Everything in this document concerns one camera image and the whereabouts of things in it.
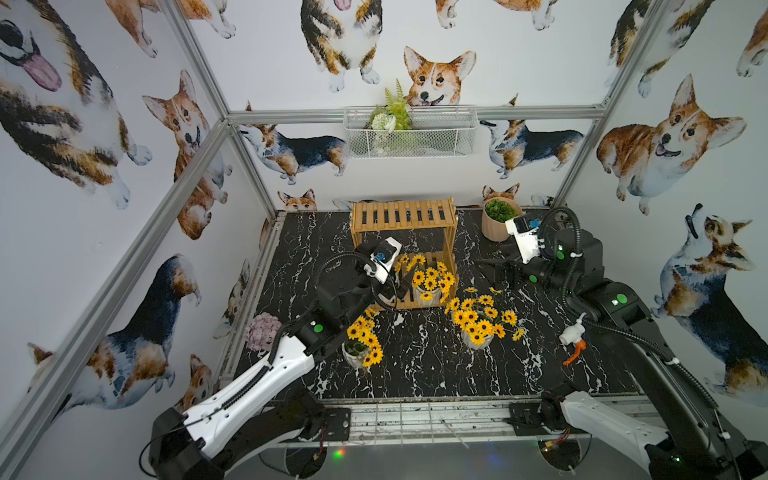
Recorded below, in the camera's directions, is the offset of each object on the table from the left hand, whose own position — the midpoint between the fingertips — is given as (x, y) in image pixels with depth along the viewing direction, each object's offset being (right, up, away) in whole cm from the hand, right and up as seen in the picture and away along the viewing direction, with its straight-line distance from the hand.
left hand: (401, 247), depth 67 cm
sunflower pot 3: (+8, -12, +15) cm, 21 cm away
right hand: (+19, -1, -2) cm, 19 cm away
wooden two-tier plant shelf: (+9, +5, +47) cm, 48 cm away
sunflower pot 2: (-10, -25, +7) cm, 28 cm away
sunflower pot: (+19, -19, +8) cm, 28 cm away
